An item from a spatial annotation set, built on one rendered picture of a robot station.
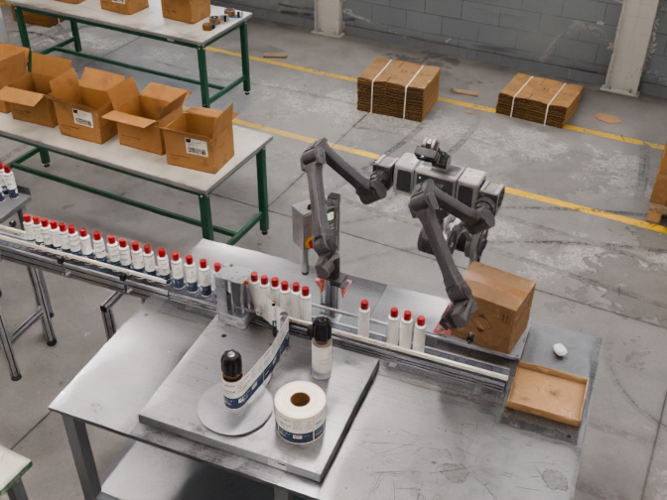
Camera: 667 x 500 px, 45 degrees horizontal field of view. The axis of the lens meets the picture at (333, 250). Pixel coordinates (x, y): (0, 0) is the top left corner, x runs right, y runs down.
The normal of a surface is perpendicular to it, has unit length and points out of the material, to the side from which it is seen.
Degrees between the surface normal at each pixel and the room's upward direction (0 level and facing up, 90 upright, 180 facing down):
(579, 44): 90
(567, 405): 0
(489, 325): 90
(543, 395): 0
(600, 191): 0
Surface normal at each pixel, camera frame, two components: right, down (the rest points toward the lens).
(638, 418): 0.01, -0.81
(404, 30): -0.45, 0.52
